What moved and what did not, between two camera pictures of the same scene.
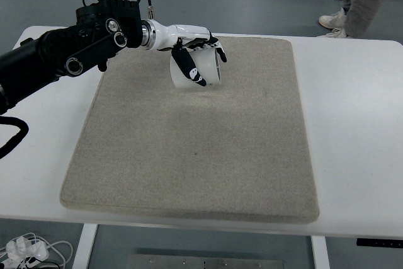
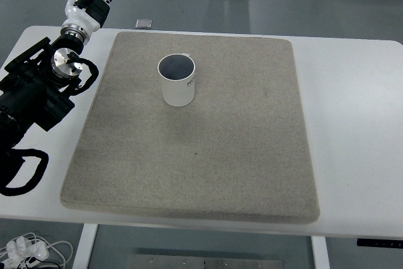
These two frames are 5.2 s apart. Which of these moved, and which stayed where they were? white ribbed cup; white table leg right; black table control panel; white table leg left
Moved: white ribbed cup
Stayed: black table control panel; white table leg left; white table leg right
